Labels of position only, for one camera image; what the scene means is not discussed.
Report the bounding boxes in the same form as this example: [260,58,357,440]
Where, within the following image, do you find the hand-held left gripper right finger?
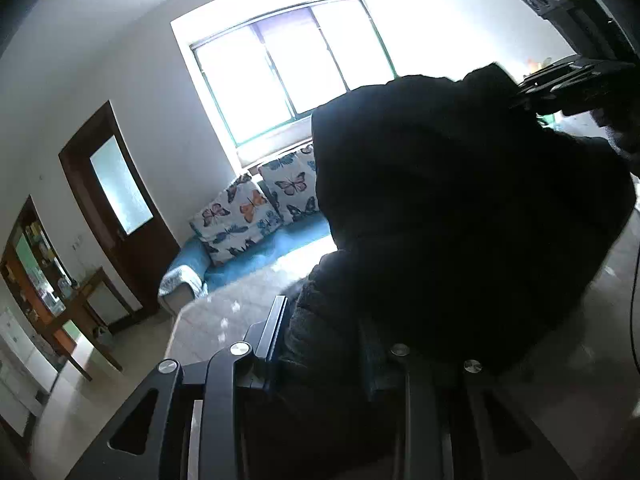
[367,342,581,480]

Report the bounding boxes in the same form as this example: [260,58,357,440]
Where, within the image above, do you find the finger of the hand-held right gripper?
[509,82,631,116]
[520,57,636,88]

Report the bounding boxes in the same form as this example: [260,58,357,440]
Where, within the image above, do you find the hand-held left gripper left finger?
[67,295,288,480]

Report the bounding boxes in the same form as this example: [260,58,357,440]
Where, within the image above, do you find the black puffer coat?
[277,62,640,401]

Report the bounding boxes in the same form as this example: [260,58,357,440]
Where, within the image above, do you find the person's right hand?
[592,107,640,177]

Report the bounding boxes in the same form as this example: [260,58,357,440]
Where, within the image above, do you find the grey quilted star bed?
[165,247,640,461]

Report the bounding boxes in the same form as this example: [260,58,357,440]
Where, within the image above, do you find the blue sofa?
[159,175,337,311]

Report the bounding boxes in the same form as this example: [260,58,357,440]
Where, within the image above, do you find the patterned armrest cover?
[159,262,208,317]

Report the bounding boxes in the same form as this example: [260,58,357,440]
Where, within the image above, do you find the butterfly print pillow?
[257,144,321,226]
[189,174,283,267]

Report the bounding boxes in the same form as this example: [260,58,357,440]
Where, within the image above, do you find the dark wooden door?
[59,101,181,333]

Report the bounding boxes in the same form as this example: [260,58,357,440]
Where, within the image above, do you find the wooden table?
[42,266,126,382]

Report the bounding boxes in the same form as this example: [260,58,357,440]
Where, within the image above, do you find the wooden display cabinet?
[0,195,76,331]

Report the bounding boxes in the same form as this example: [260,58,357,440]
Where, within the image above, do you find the white low cabinet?
[0,360,36,436]

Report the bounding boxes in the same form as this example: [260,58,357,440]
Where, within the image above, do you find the green framed window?
[190,0,398,145]

